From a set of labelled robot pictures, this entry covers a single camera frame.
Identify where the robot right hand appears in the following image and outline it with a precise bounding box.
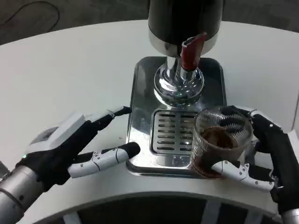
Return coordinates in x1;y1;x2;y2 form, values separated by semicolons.
211;105;299;214

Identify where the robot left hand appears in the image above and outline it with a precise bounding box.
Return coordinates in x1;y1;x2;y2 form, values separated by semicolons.
15;105;141;193

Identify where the clear ribbed glass cup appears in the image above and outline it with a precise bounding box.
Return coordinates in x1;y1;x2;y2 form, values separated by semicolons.
190;107;254;180

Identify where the steel drip tray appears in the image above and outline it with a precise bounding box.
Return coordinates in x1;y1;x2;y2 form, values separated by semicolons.
125;56;257;180

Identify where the slotted steel grid plate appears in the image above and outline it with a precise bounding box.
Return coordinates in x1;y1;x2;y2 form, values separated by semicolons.
150;109;199;156

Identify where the black steel drink dispenser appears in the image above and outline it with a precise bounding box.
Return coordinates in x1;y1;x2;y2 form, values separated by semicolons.
147;0;224;108

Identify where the black floor cable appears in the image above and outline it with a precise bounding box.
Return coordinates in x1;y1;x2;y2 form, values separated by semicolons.
0;1;60;31

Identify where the red tap handle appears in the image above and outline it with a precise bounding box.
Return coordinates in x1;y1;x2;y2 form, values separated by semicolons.
180;32;207;70

